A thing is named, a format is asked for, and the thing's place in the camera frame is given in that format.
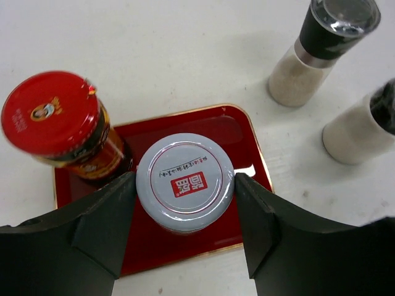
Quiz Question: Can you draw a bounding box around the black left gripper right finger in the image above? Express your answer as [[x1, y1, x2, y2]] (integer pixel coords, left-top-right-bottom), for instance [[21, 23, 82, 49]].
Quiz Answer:
[[235, 173, 394, 295]]

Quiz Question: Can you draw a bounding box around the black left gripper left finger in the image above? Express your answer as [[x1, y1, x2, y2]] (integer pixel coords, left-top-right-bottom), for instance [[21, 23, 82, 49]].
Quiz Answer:
[[1, 172, 136, 295]]

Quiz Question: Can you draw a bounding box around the small white-lid spice jar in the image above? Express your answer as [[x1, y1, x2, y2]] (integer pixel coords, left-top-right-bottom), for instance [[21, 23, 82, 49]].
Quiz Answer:
[[136, 133, 235, 233]]

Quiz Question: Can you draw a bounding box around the red-lid chili sauce jar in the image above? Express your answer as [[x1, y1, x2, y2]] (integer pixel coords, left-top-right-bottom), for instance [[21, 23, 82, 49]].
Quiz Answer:
[[1, 71, 133, 186]]

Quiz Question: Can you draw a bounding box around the red gold-rimmed tray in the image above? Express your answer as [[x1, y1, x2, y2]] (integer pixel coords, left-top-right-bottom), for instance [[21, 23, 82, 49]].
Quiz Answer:
[[52, 103, 275, 277]]

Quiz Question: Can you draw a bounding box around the clear-top salt grinder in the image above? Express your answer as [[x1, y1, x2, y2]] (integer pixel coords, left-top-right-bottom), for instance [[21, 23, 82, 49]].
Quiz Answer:
[[267, 1, 381, 107]]

